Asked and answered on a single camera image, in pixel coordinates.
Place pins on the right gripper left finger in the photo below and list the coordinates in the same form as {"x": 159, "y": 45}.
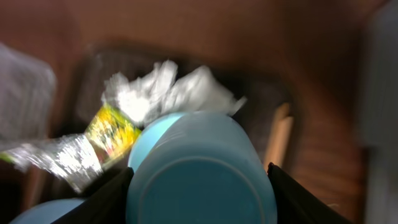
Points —
{"x": 105, "y": 206}

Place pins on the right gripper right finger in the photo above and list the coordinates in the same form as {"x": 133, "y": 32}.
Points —
{"x": 296, "y": 205}

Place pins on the dark blue plate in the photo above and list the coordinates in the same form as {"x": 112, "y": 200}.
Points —
{"x": 47, "y": 212}

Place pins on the light blue cup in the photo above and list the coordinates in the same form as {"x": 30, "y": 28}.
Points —
{"x": 204, "y": 169}

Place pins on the grey dishwasher rack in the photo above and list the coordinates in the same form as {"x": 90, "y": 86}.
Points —
{"x": 377, "y": 125}

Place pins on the yellow foil snack wrapper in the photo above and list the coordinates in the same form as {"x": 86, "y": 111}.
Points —
{"x": 78, "y": 158}

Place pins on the right wooden chopstick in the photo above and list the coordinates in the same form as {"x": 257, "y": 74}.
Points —
{"x": 281, "y": 140}

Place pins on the wooden chopstick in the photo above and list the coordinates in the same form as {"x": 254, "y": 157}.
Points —
{"x": 281, "y": 112}
{"x": 281, "y": 140}

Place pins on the light blue bowl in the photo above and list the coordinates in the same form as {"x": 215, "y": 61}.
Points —
{"x": 149, "y": 137}

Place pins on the left wooden chopstick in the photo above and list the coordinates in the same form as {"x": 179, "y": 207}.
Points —
{"x": 281, "y": 112}

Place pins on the brown serving tray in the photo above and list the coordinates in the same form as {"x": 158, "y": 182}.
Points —
{"x": 265, "y": 90}

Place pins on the crumpled white tissue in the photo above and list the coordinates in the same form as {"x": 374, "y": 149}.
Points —
{"x": 159, "y": 93}

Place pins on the clear plastic bin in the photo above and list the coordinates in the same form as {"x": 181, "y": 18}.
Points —
{"x": 27, "y": 92}

